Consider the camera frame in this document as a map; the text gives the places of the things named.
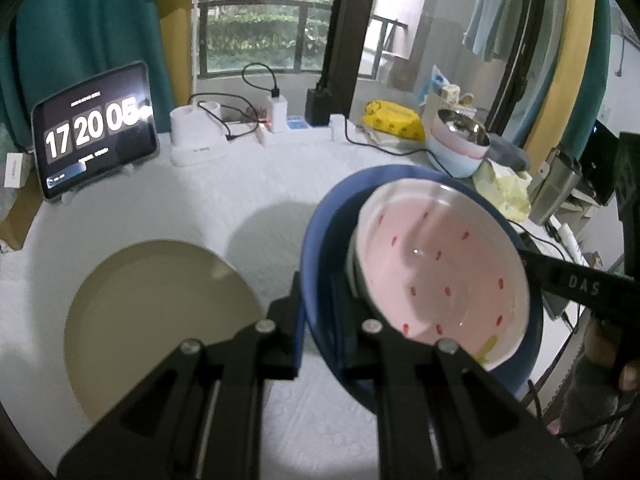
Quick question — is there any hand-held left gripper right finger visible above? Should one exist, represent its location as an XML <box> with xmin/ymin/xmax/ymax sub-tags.
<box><xmin>329</xmin><ymin>279</ymin><xmax>583</xmax><ymax>480</ymax></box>

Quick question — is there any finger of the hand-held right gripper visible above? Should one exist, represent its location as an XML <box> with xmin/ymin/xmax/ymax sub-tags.
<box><xmin>519</xmin><ymin>249</ymin><xmax>557</xmax><ymax>294</ymax></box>

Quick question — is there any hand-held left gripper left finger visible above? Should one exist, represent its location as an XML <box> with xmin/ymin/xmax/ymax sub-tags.
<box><xmin>57</xmin><ymin>270</ymin><xmax>304</xmax><ymax>480</ymax></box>

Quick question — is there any blue plate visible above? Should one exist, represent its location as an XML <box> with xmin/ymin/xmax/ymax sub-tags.
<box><xmin>300</xmin><ymin>165</ymin><xmax>545</xmax><ymax>416</ymax></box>

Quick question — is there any pink dotted bowl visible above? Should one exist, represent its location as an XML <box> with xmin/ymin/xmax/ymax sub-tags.
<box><xmin>357</xmin><ymin>178</ymin><xmax>531</xmax><ymax>372</ymax></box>

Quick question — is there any cream plate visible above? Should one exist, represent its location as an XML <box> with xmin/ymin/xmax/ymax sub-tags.
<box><xmin>64</xmin><ymin>241</ymin><xmax>266</xmax><ymax>427</ymax></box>

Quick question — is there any person's right hand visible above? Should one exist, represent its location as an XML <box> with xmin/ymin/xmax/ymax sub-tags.
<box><xmin>586</xmin><ymin>317</ymin><xmax>640</xmax><ymax>392</ymax></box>

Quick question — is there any yellow cloth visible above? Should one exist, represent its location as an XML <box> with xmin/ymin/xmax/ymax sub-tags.
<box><xmin>472</xmin><ymin>160</ymin><xmax>532</xmax><ymax>224</ymax></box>

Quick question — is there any grey metal appliance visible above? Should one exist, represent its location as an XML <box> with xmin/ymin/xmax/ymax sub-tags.
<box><xmin>527</xmin><ymin>144</ymin><xmax>584</xmax><ymax>226</ymax></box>

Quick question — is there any grey cloth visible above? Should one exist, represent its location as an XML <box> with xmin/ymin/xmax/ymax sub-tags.
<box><xmin>482</xmin><ymin>134</ymin><xmax>532</xmax><ymax>171</ymax></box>

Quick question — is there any light blue bowl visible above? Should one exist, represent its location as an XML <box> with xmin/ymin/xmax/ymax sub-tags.
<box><xmin>425</xmin><ymin>132</ymin><xmax>484</xmax><ymax>179</ymax></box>

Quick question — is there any metal bowl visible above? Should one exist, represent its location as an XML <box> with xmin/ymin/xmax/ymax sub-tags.
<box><xmin>437</xmin><ymin>108</ymin><xmax>491</xmax><ymax>147</ymax></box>

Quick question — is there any white power strip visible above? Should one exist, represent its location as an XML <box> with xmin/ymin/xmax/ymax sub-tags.
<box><xmin>256</xmin><ymin>114</ymin><xmax>362</xmax><ymax>149</ymax></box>

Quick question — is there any white desk lamp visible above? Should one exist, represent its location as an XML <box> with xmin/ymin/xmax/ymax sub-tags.
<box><xmin>147</xmin><ymin>0</ymin><xmax>249</xmax><ymax>167</ymax></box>

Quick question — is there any yellow packet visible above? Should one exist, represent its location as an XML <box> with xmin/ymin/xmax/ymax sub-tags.
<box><xmin>362</xmin><ymin>100</ymin><xmax>426</xmax><ymax>142</ymax></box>

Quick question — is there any white charger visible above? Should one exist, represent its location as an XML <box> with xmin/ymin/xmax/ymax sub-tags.
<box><xmin>267</xmin><ymin>94</ymin><xmax>290</xmax><ymax>134</ymax></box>

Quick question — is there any black power adapter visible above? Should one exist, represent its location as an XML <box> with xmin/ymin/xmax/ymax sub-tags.
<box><xmin>306</xmin><ymin>88</ymin><xmax>332</xmax><ymax>126</ymax></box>

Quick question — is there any light blue hanging garment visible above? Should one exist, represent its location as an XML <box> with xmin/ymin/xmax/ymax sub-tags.
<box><xmin>462</xmin><ymin>0</ymin><xmax>524</xmax><ymax>62</ymax></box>

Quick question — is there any tablet with clock display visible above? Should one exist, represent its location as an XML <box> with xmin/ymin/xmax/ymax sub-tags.
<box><xmin>31</xmin><ymin>61</ymin><xmax>160</xmax><ymax>202</ymax></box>

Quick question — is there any cardboard box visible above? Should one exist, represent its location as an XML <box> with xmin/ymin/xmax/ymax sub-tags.
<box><xmin>0</xmin><ymin>172</ymin><xmax>43</xmax><ymax>252</ymax></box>

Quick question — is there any small white box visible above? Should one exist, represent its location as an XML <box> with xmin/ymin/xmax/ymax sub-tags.
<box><xmin>5</xmin><ymin>152</ymin><xmax>32</xmax><ymax>189</ymax></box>

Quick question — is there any teal curtain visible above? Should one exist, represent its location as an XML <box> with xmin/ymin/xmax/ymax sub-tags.
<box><xmin>0</xmin><ymin>0</ymin><xmax>174</xmax><ymax>135</ymax></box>

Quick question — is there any black lamp cable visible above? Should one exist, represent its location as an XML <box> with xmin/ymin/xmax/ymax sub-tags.
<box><xmin>188</xmin><ymin>92</ymin><xmax>267</xmax><ymax>142</ymax></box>

